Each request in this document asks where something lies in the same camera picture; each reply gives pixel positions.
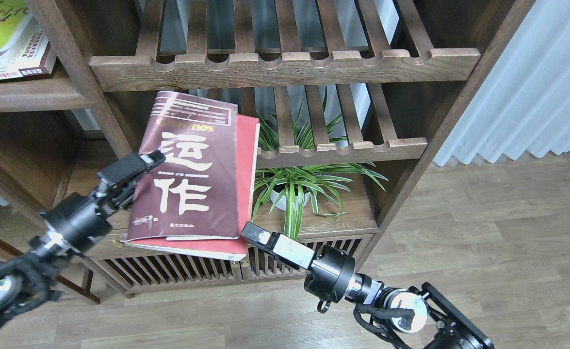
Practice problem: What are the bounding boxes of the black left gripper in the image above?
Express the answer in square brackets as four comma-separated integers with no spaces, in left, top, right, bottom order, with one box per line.
[39,150,165,255]

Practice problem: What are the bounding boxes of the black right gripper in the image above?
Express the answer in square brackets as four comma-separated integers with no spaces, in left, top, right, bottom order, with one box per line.
[241,222,384,314]

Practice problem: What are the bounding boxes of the maroon book white characters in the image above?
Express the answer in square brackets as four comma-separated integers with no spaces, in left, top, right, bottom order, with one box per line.
[121,91,260,261]

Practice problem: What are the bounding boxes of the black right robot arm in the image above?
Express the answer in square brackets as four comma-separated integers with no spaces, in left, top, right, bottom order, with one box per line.
[241,222,494,349]

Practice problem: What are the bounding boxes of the white plant pot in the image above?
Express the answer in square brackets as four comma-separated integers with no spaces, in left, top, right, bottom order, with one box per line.
[270,189,310,212]

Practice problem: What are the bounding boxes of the green spider plant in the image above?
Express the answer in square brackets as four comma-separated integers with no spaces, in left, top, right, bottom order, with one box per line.
[252,86,389,240]

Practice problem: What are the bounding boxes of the dark wooden bookshelf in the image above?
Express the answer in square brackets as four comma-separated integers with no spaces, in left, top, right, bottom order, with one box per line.
[0,0,537,295]

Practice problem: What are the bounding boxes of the white pleated curtain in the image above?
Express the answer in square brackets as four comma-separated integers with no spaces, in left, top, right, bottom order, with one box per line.
[434,0,570,166]

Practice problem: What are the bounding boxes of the dark wooden side frame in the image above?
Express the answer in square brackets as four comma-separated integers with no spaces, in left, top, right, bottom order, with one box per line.
[0,227,85,312]

